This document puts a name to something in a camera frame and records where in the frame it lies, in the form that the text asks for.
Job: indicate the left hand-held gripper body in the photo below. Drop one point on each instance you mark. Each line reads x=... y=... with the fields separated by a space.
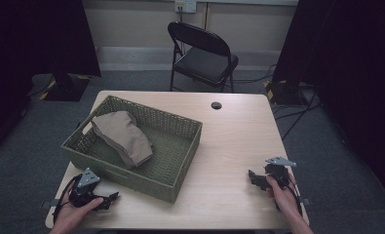
x=86 y=180

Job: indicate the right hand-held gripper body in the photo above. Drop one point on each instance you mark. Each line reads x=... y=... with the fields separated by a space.
x=276 y=169

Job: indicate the beige shorts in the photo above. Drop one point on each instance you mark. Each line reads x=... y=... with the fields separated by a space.
x=125 y=136

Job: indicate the green woven basket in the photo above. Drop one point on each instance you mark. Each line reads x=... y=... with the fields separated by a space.
x=170 y=152

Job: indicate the person's right hand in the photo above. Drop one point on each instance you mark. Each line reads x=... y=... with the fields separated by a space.
x=286 y=200

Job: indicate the person's left hand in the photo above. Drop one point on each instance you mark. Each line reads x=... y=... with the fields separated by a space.
x=71 y=214

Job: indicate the dark tape strip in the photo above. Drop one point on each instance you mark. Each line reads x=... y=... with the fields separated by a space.
x=306 y=201
x=50 y=204

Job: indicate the striped stand base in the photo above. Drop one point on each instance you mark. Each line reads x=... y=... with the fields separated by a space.
x=63 y=89
x=284 y=92

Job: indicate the black folding chair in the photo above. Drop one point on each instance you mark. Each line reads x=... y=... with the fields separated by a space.
x=203 y=63

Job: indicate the black curtain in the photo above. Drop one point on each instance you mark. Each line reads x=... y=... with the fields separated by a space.
x=34 y=39
x=352 y=65

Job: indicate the wall power outlet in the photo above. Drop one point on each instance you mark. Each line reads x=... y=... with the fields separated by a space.
x=185 y=5

